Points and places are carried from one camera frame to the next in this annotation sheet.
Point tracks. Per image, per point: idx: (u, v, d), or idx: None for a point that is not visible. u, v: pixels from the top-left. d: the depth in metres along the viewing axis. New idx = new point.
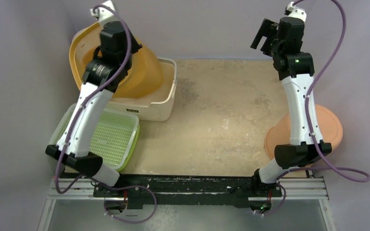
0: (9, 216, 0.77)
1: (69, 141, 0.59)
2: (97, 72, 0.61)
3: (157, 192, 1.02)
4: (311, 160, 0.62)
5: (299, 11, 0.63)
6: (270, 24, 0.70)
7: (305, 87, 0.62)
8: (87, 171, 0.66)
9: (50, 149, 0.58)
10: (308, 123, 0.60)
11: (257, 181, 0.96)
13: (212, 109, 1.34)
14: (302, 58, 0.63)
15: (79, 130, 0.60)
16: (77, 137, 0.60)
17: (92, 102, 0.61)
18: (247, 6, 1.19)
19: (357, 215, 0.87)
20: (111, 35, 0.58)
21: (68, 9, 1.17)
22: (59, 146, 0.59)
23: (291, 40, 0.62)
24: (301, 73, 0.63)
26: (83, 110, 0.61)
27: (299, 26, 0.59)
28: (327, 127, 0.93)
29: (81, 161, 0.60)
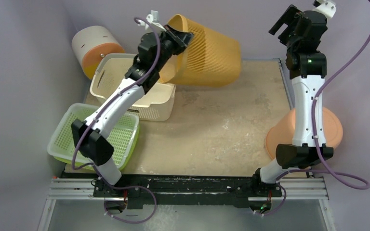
0: (9, 216, 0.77)
1: (98, 119, 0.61)
2: (135, 73, 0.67)
3: (157, 192, 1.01)
4: (311, 163, 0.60)
5: (329, 5, 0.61)
6: (296, 12, 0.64)
7: (314, 89, 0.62)
8: (101, 159, 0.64)
9: (78, 121, 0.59)
10: (311, 125, 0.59)
11: (257, 180, 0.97)
13: (212, 109, 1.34)
14: (315, 58, 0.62)
15: (110, 111, 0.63)
16: (107, 117, 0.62)
17: (129, 93, 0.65)
18: (248, 6, 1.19)
19: (357, 215, 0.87)
20: (147, 48, 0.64)
21: (67, 8, 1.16)
22: (86, 121, 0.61)
23: (309, 39, 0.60)
24: (312, 74, 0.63)
26: (118, 96, 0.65)
27: (321, 25, 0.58)
28: (330, 128, 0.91)
29: (102, 141, 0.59)
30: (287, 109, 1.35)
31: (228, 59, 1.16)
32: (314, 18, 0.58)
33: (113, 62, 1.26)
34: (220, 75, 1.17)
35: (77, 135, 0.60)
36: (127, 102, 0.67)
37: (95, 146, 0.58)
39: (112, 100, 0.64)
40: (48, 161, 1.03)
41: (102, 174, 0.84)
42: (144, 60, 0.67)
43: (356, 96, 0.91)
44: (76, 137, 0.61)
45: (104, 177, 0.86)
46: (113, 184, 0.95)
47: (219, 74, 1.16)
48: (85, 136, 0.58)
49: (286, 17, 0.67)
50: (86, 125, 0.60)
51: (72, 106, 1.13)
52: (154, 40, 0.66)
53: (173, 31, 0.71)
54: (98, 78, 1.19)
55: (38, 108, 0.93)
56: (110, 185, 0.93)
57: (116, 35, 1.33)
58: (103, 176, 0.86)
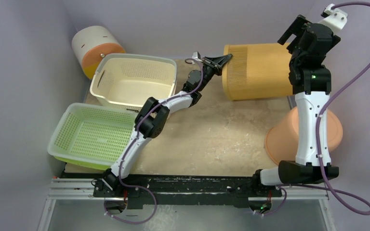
0: (9, 215, 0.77)
1: (167, 103, 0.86)
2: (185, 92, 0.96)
3: (157, 192, 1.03)
4: (316, 181, 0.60)
5: (338, 16, 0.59)
6: (304, 22, 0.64)
7: (319, 106, 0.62)
8: (151, 135, 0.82)
9: (152, 99, 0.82)
10: (316, 144, 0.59)
11: (257, 179, 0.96)
13: (212, 109, 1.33)
14: (319, 74, 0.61)
15: (175, 102, 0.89)
16: (172, 103, 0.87)
17: (187, 97, 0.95)
18: (248, 6, 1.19)
19: (358, 215, 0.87)
20: (192, 83, 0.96)
21: (67, 9, 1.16)
22: (159, 100, 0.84)
23: (313, 54, 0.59)
24: (315, 90, 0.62)
26: (179, 96, 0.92)
27: (326, 41, 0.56)
28: (329, 128, 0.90)
29: (165, 116, 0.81)
30: (287, 109, 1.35)
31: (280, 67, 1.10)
32: (320, 33, 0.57)
33: (114, 62, 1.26)
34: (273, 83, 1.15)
35: (147, 109, 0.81)
36: (182, 103, 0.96)
37: (159, 119, 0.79)
39: (175, 98, 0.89)
40: (48, 161, 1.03)
41: (124, 158, 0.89)
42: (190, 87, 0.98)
43: (356, 96, 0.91)
44: (145, 109, 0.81)
45: (124, 162, 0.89)
46: (123, 177, 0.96)
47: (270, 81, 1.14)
48: (157, 109, 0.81)
49: (294, 27, 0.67)
50: (158, 102, 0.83)
51: (72, 106, 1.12)
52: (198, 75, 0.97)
53: (212, 62, 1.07)
54: (98, 78, 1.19)
55: (38, 108, 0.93)
56: (119, 178, 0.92)
57: (116, 35, 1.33)
58: (122, 161, 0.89)
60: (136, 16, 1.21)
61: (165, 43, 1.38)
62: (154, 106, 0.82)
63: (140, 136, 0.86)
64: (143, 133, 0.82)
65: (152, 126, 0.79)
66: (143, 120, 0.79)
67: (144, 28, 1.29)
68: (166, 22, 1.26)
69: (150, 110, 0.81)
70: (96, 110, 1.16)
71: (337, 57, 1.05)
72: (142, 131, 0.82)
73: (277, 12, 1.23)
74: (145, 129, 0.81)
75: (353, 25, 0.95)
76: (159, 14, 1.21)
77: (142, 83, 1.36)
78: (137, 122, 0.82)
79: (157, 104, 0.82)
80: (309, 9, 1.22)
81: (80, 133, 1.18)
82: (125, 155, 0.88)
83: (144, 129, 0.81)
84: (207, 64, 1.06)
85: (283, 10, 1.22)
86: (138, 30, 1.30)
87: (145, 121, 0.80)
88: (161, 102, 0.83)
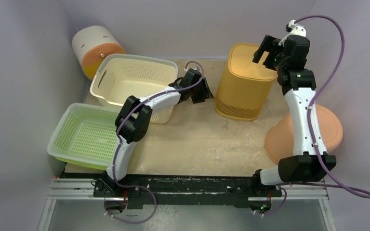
0: (10, 215, 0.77)
1: (150, 102, 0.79)
2: (175, 86, 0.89)
3: (157, 192, 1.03)
4: (316, 174, 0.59)
5: (299, 28, 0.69)
6: (273, 40, 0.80)
7: (307, 100, 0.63)
8: (133, 138, 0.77)
9: (132, 98, 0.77)
10: (310, 134, 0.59)
11: (257, 180, 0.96)
13: (212, 109, 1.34)
14: (304, 75, 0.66)
15: (158, 100, 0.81)
16: (155, 102, 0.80)
17: (172, 94, 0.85)
18: (247, 6, 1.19)
19: (357, 215, 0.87)
20: (193, 73, 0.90)
21: (67, 9, 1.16)
22: (139, 99, 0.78)
23: (296, 58, 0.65)
24: (303, 87, 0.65)
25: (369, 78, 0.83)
26: (164, 93, 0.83)
27: (305, 45, 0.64)
28: (328, 127, 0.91)
29: (148, 116, 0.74)
30: (287, 109, 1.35)
31: (243, 72, 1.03)
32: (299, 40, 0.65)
33: (115, 63, 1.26)
34: (243, 92, 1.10)
35: (128, 109, 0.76)
36: (170, 99, 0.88)
37: (139, 121, 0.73)
39: (158, 95, 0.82)
40: (48, 161, 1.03)
41: (114, 163, 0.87)
42: (185, 81, 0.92)
43: (354, 96, 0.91)
44: (125, 110, 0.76)
45: (116, 167, 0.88)
46: (119, 179, 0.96)
47: (238, 94, 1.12)
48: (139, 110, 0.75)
49: (266, 45, 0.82)
50: (138, 102, 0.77)
51: (72, 106, 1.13)
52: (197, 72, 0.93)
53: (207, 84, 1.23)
54: (98, 78, 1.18)
55: (38, 108, 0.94)
56: (115, 180, 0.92)
57: (115, 35, 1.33)
58: (114, 166, 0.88)
60: (135, 16, 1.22)
61: (165, 44, 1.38)
62: (136, 105, 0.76)
63: (125, 141, 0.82)
64: (125, 137, 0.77)
65: (135, 129, 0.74)
66: (125, 121, 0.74)
67: (144, 28, 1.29)
68: (165, 22, 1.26)
69: (130, 111, 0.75)
70: (96, 109, 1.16)
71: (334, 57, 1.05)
72: (124, 135, 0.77)
73: (277, 12, 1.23)
74: (127, 132, 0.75)
75: (350, 25, 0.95)
76: (158, 14, 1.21)
77: (144, 84, 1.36)
78: (118, 125, 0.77)
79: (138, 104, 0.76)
80: (309, 8, 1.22)
81: (80, 133, 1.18)
82: (115, 158, 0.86)
83: (126, 132, 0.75)
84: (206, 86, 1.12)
85: (281, 10, 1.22)
86: (138, 30, 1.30)
87: (126, 123, 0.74)
88: (143, 101, 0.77)
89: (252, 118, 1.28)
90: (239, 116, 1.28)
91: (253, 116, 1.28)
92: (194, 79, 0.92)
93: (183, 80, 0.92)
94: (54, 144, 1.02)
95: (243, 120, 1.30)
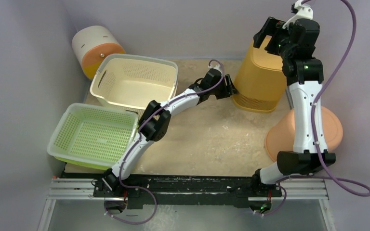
0: (10, 215, 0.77)
1: (169, 106, 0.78)
2: (195, 89, 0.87)
3: (157, 192, 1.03)
4: (314, 170, 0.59)
5: (306, 9, 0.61)
6: (277, 23, 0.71)
7: (312, 95, 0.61)
8: (153, 138, 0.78)
9: (154, 103, 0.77)
10: (312, 132, 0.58)
11: (257, 180, 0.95)
13: (212, 109, 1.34)
14: (312, 65, 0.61)
15: (178, 104, 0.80)
16: (175, 106, 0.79)
17: (191, 97, 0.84)
18: (247, 6, 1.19)
19: (357, 216, 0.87)
20: (212, 74, 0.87)
21: (67, 9, 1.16)
22: (161, 104, 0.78)
23: (303, 46, 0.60)
24: (310, 80, 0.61)
25: None
26: (184, 96, 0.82)
27: (315, 32, 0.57)
28: (328, 127, 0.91)
29: (168, 120, 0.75)
30: (286, 109, 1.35)
31: (266, 63, 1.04)
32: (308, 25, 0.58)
33: (115, 63, 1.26)
34: (265, 84, 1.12)
35: (150, 111, 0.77)
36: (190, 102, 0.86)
37: (160, 123, 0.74)
39: (178, 97, 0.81)
40: (48, 161, 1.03)
41: (125, 160, 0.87)
42: (205, 83, 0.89)
43: (354, 97, 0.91)
44: (147, 112, 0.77)
45: (125, 163, 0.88)
46: (123, 178, 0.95)
47: (258, 87, 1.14)
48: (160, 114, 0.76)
49: (269, 29, 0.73)
50: (160, 106, 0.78)
51: (72, 106, 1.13)
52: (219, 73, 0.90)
53: None
54: (99, 78, 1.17)
55: (38, 108, 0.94)
56: (119, 178, 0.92)
57: (115, 35, 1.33)
58: (124, 163, 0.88)
60: (135, 16, 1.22)
61: (165, 43, 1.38)
62: (156, 109, 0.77)
63: (143, 138, 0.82)
64: (145, 135, 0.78)
65: (155, 131, 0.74)
66: (145, 122, 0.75)
67: (144, 28, 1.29)
68: (165, 22, 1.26)
69: (152, 113, 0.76)
70: (96, 109, 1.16)
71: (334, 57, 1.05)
72: (145, 134, 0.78)
73: (277, 11, 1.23)
74: (148, 132, 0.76)
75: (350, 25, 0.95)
76: (158, 14, 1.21)
77: (145, 84, 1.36)
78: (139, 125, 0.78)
79: (158, 108, 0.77)
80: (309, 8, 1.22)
81: (80, 133, 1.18)
82: (126, 156, 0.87)
83: (148, 132, 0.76)
84: (229, 83, 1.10)
85: (281, 9, 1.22)
86: (138, 30, 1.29)
87: (148, 124, 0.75)
88: (163, 106, 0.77)
89: (269, 110, 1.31)
90: (257, 109, 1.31)
91: (270, 109, 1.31)
92: (214, 80, 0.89)
93: (203, 82, 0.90)
94: (54, 144, 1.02)
95: (251, 111, 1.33)
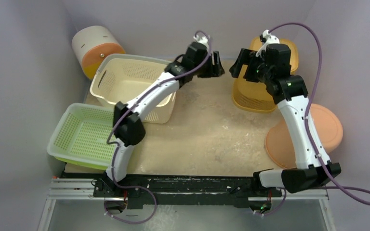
0: (10, 215, 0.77)
1: (138, 104, 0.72)
2: (172, 70, 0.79)
3: (157, 192, 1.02)
4: (322, 183, 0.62)
5: (272, 37, 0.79)
6: (249, 52, 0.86)
7: (302, 109, 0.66)
8: (130, 142, 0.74)
9: (120, 104, 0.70)
10: (311, 145, 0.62)
11: (257, 181, 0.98)
13: (212, 109, 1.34)
14: (294, 82, 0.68)
15: (150, 97, 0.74)
16: (145, 104, 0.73)
17: (167, 85, 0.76)
18: (247, 5, 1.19)
19: (358, 216, 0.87)
20: (194, 50, 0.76)
21: (67, 9, 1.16)
22: (127, 105, 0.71)
23: (281, 65, 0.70)
24: (296, 96, 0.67)
25: None
26: (157, 86, 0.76)
27: (286, 52, 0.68)
28: (328, 127, 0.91)
29: (138, 124, 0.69)
30: None
31: None
32: (278, 48, 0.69)
33: (115, 63, 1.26)
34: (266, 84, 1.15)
35: (117, 116, 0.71)
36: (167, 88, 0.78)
37: (130, 127, 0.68)
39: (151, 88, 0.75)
40: (48, 161, 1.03)
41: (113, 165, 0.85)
42: (188, 59, 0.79)
43: (354, 97, 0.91)
44: (115, 117, 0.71)
45: (115, 168, 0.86)
46: (117, 180, 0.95)
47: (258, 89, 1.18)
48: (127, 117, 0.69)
49: (244, 59, 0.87)
50: (127, 108, 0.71)
51: (72, 106, 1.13)
52: (204, 46, 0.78)
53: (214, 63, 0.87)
54: (99, 78, 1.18)
55: (38, 108, 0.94)
56: (114, 180, 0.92)
57: (115, 35, 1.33)
58: (114, 169, 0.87)
60: (135, 16, 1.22)
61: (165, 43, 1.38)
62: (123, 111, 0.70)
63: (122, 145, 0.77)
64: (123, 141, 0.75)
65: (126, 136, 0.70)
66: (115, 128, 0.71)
67: (144, 28, 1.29)
68: (165, 22, 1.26)
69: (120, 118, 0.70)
70: (96, 109, 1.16)
71: (334, 57, 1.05)
72: (122, 139, 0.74)
73: (277, 11, 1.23)
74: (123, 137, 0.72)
75: (350, 25, 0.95)
76: (158, 14, 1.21)
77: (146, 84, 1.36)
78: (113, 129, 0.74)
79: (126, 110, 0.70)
80: (309, 9, 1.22)
81: (79, 134, 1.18)
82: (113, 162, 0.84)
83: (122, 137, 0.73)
84: (217, 62, 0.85)
85: (280, 9, 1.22)
86: (138, 30, 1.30)
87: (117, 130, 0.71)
88: (130, 108, 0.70)
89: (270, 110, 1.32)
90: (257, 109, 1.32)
91: (271, 108, 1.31)
92: (198, 56, 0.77)
93: (185, 57, 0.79)
94: (54, 144, 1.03)
95: (251, 110, 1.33)
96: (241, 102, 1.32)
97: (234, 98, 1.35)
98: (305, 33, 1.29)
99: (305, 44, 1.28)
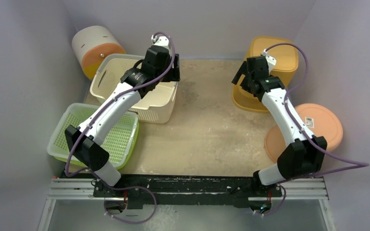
0: (9, 215, 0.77)
1: (93, 125, 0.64)
2: (130, 78, 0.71)
3: (157, 192, 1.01)
4: (313, 161, 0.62)
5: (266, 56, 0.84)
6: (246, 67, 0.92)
7: (281, 97, 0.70)
8: (94, 166, 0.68)
9: (72, 128, 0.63)
10: (294, 123, 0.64)
11: (257, 182, 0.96)
13: (212, 109, 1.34)
14: (271, 79, 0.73)
15: (105, 116, 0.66)
16: (100, 123, 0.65)
17: (124, 98, 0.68)
18: (247, 5, 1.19)
19: (358, 215, 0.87)
20: (154, 53, 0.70)
21: (67, 9, 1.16)
22: (80, 128, 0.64)
23: (258, 69, 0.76)
24: (274, 89, 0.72)
25: None
26: (112, 101, 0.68)
27: (263, 58, 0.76)
28: (328, 127, 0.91)
29: (95, 149, 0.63)
30: None
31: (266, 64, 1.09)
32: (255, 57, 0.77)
33: (115, 64, 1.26)
34: None
35: (71, 141, 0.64)
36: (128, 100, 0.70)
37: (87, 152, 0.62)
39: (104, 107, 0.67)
40: (48, 161, 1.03)
41: (100, 176, 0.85)
42: (147, 65, 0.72)
43: (354, 96, 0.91)
44: (70, 142, 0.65)
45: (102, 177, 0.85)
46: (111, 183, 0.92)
47: None
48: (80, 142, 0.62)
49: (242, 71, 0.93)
50: (80, 131, 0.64)
51: (72, 106, 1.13)
52: (165, 49, 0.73)
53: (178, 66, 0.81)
54: (99, 78, 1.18)
55: (38, 108, 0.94)
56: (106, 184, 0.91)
57: (115, 35, 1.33)
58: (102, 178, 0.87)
60: (135, 16, 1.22)
61: None
62: (75, 136, 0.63)
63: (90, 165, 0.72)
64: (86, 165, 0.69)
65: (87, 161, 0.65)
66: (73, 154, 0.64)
67: (143, 28, 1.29)
68: (165, 22, 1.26)
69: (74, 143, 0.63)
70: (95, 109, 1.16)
71: (334, 57, 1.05)
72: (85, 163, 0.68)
73: (277, 11, 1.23)
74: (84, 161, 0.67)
75: (349, 25, 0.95)
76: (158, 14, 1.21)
77: None
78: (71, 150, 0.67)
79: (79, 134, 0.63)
80: (309, 9, 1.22)
81: None
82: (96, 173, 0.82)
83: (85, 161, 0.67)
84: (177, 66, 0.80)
85: (280, 10, 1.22)
86: (138, 30, 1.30)
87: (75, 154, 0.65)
88: (83, 132, 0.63)
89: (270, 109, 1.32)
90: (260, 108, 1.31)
91: None
92: (158, 59, 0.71)
93: (144, 64, 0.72)
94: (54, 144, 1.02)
95: (251, 110, 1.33)
96: (241, 101, 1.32)
97: (234, 97, 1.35)
98: (305, 33, 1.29)
99: (305, 44, 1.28)
